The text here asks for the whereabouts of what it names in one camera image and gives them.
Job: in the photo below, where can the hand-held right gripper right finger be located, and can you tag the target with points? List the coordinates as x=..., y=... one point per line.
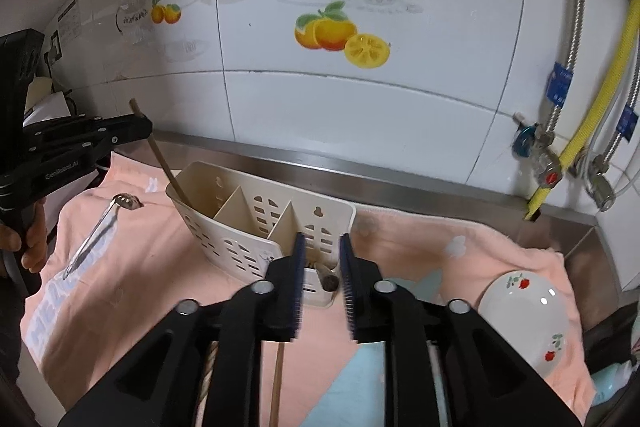
x=346, y=287

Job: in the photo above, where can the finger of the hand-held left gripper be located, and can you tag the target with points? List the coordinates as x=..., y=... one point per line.
x=75, y=147
x=100, y=127

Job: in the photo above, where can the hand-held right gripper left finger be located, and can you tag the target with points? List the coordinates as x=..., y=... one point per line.
x=299, y=287

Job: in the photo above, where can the cream plastic utensil holder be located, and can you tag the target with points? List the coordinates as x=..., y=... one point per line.
x=240, y=247

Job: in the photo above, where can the wooden chopstick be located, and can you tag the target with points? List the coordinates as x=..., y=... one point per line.
x=330, y=282
x=276, y=382
x=165, y=162

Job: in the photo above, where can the person's left hand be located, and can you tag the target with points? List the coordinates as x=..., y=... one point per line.
x=37, y=237

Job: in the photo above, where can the white appliance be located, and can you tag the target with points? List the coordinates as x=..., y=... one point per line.
x=50, y=107

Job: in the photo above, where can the metal spoon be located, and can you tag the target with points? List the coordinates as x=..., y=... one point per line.
x=125, y=201

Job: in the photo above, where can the pink printed towel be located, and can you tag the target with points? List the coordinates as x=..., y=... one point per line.
x=150, y=282

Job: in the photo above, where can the white floral plate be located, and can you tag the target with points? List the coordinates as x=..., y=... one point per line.
x=525, y=312

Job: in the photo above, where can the metal angle valve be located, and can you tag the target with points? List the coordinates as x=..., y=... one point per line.
x=600, y=192

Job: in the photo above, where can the wall socket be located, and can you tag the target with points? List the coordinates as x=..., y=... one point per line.
x=55, y=47

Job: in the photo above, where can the white wall sticker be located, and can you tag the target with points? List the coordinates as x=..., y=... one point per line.
x=67, y=14

